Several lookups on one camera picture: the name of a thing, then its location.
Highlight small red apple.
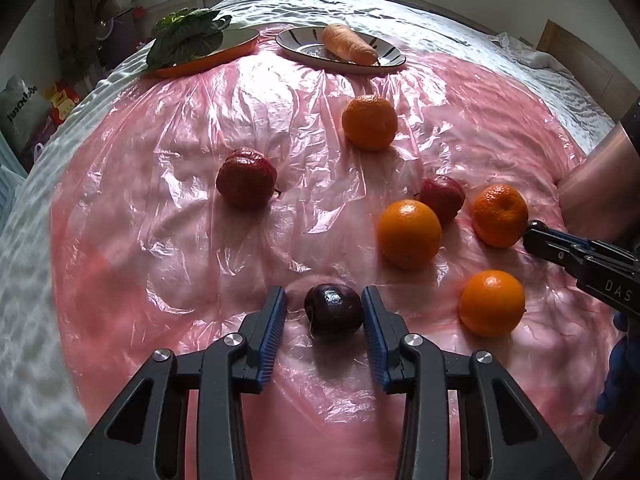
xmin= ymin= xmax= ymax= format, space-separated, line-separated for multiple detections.
xmin=416 ymin=175 xmax=467 ymax=224

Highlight white patterned plate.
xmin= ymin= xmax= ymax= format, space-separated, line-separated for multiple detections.
xmin=275 ymin=26 xmax=407 ymax=72

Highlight large red apple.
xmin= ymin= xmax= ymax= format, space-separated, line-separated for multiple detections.
xmin=216 ymin=147 xmax=282 ymax=211

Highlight white bed sheet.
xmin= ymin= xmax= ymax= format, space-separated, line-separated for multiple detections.
xmin=0 ymin=0 xmax=618 ymax=461

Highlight orange rimmed plate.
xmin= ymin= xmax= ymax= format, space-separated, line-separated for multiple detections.
xmin=150 ymin=27 xmax=261 ymax=79

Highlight hanging brown clothes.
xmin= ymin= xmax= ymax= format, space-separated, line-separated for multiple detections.
xmin=55 ymin=0 xmax=122 ymax=81

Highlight dark blue cloth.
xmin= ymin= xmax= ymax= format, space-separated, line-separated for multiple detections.
xmin=595 ymin=312 xmax=640 ymax=416

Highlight pink plastic sheet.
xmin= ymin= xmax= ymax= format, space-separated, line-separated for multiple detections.
xmin=47 ymin=52 xmax=623 ymax=480

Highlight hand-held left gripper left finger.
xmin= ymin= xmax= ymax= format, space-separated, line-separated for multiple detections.
xmin=61 ymin=286 xmax=288 ymax=480

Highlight leafy green vegetable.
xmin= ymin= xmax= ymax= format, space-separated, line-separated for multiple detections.
xmin=146 ymin=8 xmax=233 ymax=70

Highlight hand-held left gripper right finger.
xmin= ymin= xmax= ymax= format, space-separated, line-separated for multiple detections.
xmin=361 ymin=286 xmax=583 ymax=480

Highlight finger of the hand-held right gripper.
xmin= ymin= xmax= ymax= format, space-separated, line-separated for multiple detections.
xmin=522 ymin=220 xmax=601 ymax=273

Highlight orange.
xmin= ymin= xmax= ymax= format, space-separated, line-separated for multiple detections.
xmin=459 ymin=270 xmax=527 ymax=338
xmin=377 ymin=199 xmax=443 ymax=270
xmin=473 ymin=184 xmax=530 ymax=248
xmin=341 ymin=94 xmax=399 ymax=151

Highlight carrot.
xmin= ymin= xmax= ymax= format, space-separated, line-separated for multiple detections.
xmin=321 ymin=23 xmax=379 ymax=66

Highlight yellow and red packet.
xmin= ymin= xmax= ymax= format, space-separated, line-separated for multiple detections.
xmin=44 ymin=81 xmax=82 ymax=127

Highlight person's right forearm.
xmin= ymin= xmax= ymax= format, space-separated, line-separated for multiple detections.
xmin=559 ymin=110 xmax=640 ymax=248

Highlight dark red apple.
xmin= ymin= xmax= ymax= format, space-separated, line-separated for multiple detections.
xmin=304 ymin=283 xmax=364 ymax=337

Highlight grey printed bag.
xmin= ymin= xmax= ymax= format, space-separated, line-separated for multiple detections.
xmin=0 ymin=76 xmax=42 ymax=152

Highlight wooden headboard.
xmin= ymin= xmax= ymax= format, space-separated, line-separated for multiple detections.
xmin=536 ymin=20 xmax=640 ymax=111

